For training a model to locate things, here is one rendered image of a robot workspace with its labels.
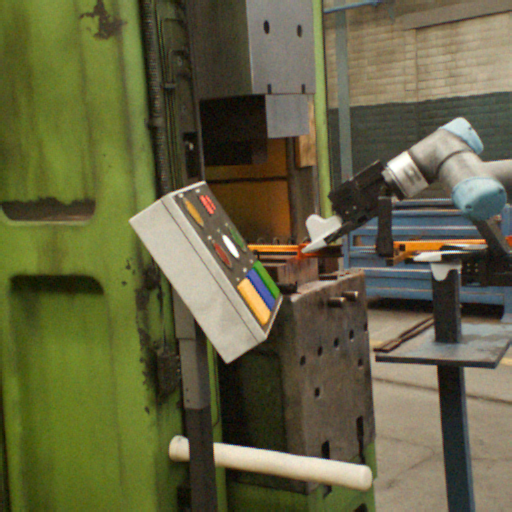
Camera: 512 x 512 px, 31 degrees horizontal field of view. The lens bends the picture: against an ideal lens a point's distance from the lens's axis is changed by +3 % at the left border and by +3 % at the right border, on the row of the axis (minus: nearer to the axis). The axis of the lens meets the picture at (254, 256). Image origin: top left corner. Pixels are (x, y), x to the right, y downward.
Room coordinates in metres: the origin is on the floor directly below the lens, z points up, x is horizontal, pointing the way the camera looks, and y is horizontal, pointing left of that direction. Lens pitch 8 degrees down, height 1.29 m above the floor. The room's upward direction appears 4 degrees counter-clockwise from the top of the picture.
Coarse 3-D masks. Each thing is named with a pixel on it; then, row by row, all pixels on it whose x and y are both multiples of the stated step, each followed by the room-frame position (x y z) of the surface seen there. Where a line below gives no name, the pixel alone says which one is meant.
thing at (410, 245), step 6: (450, 240) 2.44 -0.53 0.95; (456, 240) 2.43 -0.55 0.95; (462, 240) 2.42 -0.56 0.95; (468, 240) 2.41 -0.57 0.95; (474, 240) 2.40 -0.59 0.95; (480, 240) 2.40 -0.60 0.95; (510, 240) 2.36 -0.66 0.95; (396, 246) 2.47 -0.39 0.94; (408, 246) 2.46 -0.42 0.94; (414, 246) 2.45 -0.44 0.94; (420, 246) 2.44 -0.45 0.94; (426, 246) 2.44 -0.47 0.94; (432, 246) 2.43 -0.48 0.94; (438, 246) 2.43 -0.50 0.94
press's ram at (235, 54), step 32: (192, 0) 2.05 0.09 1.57; (224, 0) 2.01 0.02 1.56; (256, 0) 2.01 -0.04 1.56; (288, 0) 2.13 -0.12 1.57; (224, 32) 2.01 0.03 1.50; (256, 32) 2.00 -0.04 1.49; (288, 32) 2.12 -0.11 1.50; (224, 64) 2.01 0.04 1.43; (256, 64) 1.99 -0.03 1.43; (288, 64) 2.11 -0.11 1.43; (224, 96) 2.02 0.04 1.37
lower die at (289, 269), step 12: (264, 252) 2.15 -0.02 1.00; (276, 252) 2.13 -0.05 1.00; (288, 252) 2.11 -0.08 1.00; (264, 264) 2.06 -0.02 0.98; (276, 264) 2.05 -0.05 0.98; (288, 264) 2.06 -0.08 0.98; (300, 264) 2.11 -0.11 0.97; (312, 264) 2.16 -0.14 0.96; (276, 276) 2.02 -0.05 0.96; (288, 276) 2.06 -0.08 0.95; (300, 276) 2.11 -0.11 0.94; (312, 276) 2.16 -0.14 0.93
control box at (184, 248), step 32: (192, 192) 1.58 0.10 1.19; (160, 224) 1.41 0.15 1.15; (192, 224) 1.43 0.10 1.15; (224, 224) 1.66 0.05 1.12; (160, 256) 1.42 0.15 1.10; (192, 256) 1.41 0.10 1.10; (192, 288) 1.41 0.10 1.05; (224, 288) 1.40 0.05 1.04; (224, 320) 1.40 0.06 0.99; (256, 320) 1.41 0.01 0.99; (224, 352) 1.40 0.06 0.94
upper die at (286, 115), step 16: (256, 96) 2.03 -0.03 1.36; (272, 96) 2.05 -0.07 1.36; (288, 96) 2.11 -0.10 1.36; (304, 96) 2.17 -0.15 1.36; (208, 112) 2.10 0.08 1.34; (224, 112) 2.08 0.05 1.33; (240, 112) 2.05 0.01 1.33; (256, 112) 2.03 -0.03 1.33; (272, 112) 2.04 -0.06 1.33; (288, 112) 2.10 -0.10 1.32; (304, 112) 2.17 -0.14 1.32; (208, 128) 2.10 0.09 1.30; (224, 128) 2.08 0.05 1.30; (240, 128) 2.06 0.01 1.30; (256, 128) 2.03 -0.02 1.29; (272, 128) 2.04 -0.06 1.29; (288, 128) 2.10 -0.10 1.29; (304, 128) 2.17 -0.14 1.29
